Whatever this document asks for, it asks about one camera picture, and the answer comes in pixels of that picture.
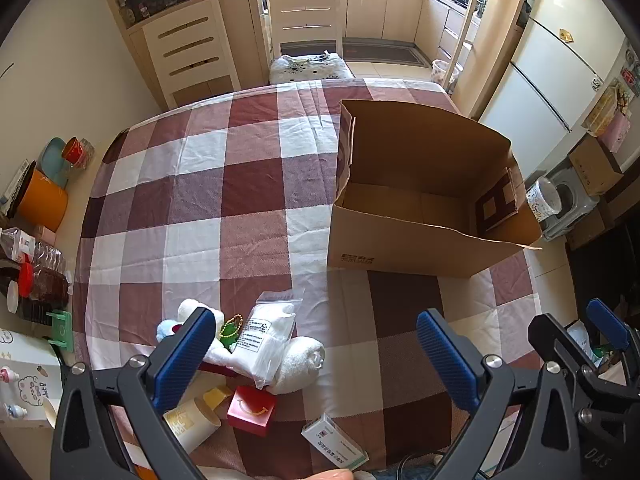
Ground rolled white towel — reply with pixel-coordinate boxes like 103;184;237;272
270;335;326;396

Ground pale yellow block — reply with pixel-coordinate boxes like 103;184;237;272
201;385;233;409

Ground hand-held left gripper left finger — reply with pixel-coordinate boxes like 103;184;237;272
50;306;218;480

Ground small closed cardboard box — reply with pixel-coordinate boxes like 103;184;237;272
567;135;625;197

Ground green bead keychain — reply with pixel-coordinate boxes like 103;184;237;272
217;314;246;348

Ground small grey washing machine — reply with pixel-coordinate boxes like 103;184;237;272
542;165;601;241

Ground white printed seat cushion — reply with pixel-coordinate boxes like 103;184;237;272
269;52;356;85

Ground dark bottle with red cap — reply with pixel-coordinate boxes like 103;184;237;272
20;262;70;306

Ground white cartoon tissue box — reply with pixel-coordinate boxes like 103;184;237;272
0;327;63;431

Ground grey kitchen rug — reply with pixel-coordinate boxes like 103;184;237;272
345;42;431;68

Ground cream paper cup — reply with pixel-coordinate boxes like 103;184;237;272
162;396;222;453

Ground white refrigerator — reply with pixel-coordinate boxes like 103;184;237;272
470;0;631;181

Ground white flat packet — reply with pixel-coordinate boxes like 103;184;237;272
0;160;31;206

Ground teal plates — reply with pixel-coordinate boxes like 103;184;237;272
36;137;73;188

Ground white patterned trash bin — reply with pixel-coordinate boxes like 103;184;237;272
431;59;458;88

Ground orange round container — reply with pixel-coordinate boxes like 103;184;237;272
17;169;69;233

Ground white cat plush toy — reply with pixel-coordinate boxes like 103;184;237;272
156;298;241;376

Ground white patterned cup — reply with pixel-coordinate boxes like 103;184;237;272
525;177;561;221

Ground white slatted chair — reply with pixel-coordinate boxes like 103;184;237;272
265;0;357;86

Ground red white checkered tablecloth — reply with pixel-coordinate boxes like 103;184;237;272
72;77;546;480

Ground clear glass mug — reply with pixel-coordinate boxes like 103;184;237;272
75;139;96;170

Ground red gift box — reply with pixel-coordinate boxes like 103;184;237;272
226;385;278;436

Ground green plastic stand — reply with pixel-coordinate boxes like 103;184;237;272
46;310;75;353

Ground yellow bag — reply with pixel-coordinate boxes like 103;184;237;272
582;80;623;136

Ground pink bag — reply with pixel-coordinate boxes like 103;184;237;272
597;110;632;153

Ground cream kitchen cabinets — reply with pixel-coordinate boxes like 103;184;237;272
345;0;481;68

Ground dark bottle with white cap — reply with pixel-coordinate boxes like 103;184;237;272
7;282;68;321

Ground clear plastic water bottle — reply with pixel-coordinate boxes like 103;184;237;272
0;227;67;273

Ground white green medicine box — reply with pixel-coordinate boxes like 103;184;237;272
301;412;370;472

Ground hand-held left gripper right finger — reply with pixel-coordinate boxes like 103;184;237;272
416;308;581;480

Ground clear bag of white cloth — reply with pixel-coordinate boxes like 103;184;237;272
232;287;306;388

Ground black cable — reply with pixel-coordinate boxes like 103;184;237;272
392;452;441;480

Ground cream slatted chair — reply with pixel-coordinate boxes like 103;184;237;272
142;0;243;108

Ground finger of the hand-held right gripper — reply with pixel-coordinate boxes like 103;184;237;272
529;313;600;377
586;298;640;361

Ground cream display cabinet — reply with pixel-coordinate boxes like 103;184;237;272
95;0;271;111

